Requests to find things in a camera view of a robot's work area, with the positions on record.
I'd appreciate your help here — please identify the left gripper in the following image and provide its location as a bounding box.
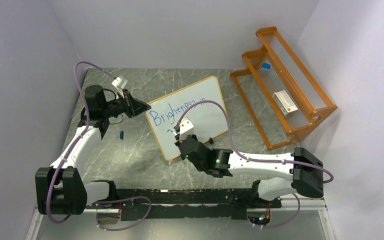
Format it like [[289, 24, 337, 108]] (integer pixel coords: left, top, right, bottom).
[[102, 89, 151, 119]]

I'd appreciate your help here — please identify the yellow framed whiteboard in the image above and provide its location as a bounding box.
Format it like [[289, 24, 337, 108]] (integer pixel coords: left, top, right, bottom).
[[145, 75, 228, 161]]

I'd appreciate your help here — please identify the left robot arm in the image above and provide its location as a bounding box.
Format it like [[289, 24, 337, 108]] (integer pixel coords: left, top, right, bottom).
[[35, 84, 151, 216]]

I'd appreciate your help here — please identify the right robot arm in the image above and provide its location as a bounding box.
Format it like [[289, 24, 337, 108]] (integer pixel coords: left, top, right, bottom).
[[174, 133, 324, 207]]

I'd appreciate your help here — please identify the orange wooden rack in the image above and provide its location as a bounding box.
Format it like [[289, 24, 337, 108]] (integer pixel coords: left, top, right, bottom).
[[230, 26, 337, 150]]

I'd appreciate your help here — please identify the white red box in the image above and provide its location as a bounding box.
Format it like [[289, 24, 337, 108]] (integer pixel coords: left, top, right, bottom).
[[272, 90, 298, 116]]

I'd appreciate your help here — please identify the blue white small object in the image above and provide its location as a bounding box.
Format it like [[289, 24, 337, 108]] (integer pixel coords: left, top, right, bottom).
[[261, 62, 272, 71]]

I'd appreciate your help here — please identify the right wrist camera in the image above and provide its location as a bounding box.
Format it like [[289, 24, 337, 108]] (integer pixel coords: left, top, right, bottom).
[[174, 117, 195, 134]]

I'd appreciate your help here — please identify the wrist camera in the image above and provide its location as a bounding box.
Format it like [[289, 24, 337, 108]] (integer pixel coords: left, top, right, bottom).
[[174, 117, 195, 134], [111, 76, 128, 98]]

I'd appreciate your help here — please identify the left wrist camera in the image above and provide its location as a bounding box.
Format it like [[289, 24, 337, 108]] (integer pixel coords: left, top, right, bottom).
[[111, 76, 128, 98]]

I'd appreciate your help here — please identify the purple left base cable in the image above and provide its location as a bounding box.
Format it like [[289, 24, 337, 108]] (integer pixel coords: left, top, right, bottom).
[[95, 196, 153, 232]]

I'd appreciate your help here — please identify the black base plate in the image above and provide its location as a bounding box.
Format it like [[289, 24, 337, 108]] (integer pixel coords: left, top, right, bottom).
[[85, 188, 283, 222]]

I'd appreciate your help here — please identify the aluminium rail frame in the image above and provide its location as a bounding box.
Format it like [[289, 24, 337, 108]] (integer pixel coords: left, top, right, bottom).
[[25, 194, 335, 240]]

